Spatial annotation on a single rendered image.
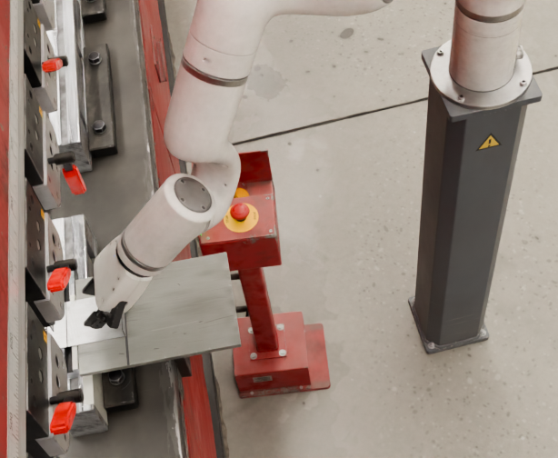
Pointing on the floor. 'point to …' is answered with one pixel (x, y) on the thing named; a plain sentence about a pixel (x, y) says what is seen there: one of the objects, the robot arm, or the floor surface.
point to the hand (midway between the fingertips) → (95, 303)
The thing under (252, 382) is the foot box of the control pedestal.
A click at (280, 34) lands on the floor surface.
